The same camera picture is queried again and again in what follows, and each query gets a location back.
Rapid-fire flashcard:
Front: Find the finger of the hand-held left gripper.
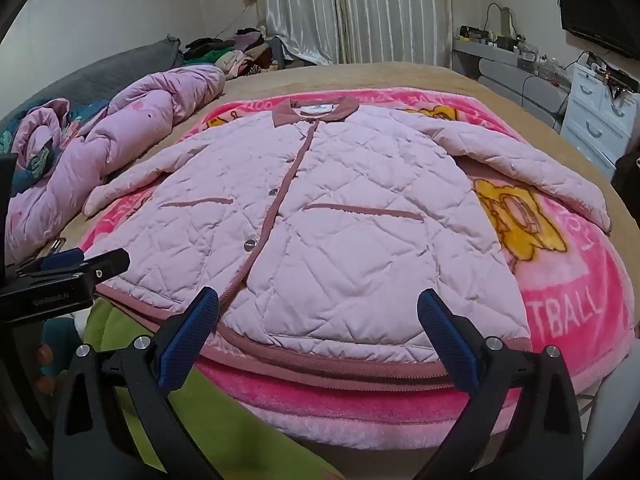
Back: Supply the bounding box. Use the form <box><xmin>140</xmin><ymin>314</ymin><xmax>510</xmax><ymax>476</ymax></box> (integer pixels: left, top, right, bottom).
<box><xmin>15</xmin><ymin>248</ymin><xmax>131</xmax><ymax>286</ymax></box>
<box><xmin>41</xmin><ymin>249</ymin><xmax>86</xmax><ymax>270</ymax></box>

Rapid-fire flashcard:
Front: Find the pink floral comforter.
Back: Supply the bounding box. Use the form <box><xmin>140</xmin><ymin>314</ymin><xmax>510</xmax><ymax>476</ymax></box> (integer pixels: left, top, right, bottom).
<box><xmin>7</xmin><ymin>64</ymin><xmax>227</xmax><ymax>266</ymax></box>

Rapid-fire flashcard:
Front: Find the pink quilted jacket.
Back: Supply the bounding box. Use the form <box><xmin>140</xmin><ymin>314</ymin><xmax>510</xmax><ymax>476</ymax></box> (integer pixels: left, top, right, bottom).
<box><xmin>82</xmin><ymin>95</ymin><xmax>613</xmax><ymax>366</ymax></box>

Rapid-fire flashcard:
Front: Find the bed with tan sheet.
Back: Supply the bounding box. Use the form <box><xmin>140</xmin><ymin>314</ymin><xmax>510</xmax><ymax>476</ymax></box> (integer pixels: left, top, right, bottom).
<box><xmin>50</xmin><ymin>62</ymin><xmax>636</xmax><ymax>480</ymax></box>

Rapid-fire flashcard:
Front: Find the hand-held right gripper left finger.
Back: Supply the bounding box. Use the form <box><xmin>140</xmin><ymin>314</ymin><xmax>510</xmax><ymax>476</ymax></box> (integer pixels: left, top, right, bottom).
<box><xmin>52</xmin><ymin>286</ymin><xmax>236</xmax><ymax>480</ymax></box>

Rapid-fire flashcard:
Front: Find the oval desk mirror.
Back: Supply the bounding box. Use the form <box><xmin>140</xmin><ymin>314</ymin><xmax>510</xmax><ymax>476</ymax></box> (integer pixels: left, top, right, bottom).
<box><xmin>486</xmin><ymin>2</ymin><xmax>517</xmax><ymax>47</ymax></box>

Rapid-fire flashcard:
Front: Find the grey desk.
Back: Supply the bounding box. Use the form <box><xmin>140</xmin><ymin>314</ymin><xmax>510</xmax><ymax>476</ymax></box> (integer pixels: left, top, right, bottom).
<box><xmin>452</xmin><ymin>35</ymin><xmax>571</xmax><ymax>86</ymax></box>

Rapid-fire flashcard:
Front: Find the cream satin curtain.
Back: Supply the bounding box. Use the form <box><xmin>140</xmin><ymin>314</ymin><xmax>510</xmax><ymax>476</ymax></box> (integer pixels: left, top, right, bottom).
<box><xmin>250</xmin><ymin>0</ymin><xmax>453</xmax><ymax>67</ymax></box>

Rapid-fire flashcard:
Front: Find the pink printed blanket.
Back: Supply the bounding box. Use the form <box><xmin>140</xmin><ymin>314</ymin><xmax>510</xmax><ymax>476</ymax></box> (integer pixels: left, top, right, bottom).
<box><xmin>77</xmin><ymin>87</ymin><xmax>636</xmax><ymax>451</ymax></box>

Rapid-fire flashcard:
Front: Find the green fleece clothing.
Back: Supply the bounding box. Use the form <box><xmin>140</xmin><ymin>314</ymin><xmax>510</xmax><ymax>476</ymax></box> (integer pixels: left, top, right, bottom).
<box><xmin>82</xmin><ymin>300</ymin><xmax>346</xmax><ymax>480</ymax></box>

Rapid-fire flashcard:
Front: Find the grey padded chair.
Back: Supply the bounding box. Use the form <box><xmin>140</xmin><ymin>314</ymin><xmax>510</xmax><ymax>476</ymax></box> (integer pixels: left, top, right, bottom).
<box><xmin>477</xmin><ymin>57</ymin><xmax>571</xmax><ymax>130</ymax></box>

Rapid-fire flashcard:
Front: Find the pile of mixed clothes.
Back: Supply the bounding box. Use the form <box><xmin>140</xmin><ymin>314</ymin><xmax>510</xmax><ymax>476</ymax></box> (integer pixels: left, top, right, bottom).
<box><xmin>182</xmin><ymin>27</ymin><xmax>276</xmax><ymax>81</ymax></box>

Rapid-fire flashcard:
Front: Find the black flat television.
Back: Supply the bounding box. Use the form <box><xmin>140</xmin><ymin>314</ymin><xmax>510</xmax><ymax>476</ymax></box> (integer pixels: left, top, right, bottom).
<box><xmin>555</xmin><ymin>0</ymin><xmax>640</xmax><ymax>61</ymax></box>

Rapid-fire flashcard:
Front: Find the grey pillow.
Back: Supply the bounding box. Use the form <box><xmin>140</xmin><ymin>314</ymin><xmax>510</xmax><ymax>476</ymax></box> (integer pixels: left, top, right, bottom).
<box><xmin>0</xmin><ymin>35</ymin><xmax>183</xmax><ymax>126</ymax></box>

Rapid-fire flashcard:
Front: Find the black red electronic device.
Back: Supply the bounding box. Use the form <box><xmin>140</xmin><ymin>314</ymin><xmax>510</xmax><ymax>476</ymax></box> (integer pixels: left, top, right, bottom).
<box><xmin>584</xmin><ymin>50</ymin><xmax>637</xmax><ymax>98</ymax></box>

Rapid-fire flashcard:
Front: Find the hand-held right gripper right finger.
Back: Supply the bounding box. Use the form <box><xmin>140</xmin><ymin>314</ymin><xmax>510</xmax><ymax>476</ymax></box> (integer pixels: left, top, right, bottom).
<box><xmin>417</xmin><ymin>288</ymin><xmax>585</xmax><ymax>480</ymax></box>

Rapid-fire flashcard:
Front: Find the white drawer chest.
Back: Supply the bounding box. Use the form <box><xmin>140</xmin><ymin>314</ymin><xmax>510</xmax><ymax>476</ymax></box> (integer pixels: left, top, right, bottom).
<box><xmin>560</xmin><ymin>62</ymin><xmax>640</xmax><ymax>166</ymax></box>

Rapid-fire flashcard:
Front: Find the dark clothes heap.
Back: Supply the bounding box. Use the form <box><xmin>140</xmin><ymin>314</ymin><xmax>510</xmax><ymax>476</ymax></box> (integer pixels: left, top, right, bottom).
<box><xmin>612</xmin><ymin>140</ymin><xmax>640</xmax><ymax>197</ymax></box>

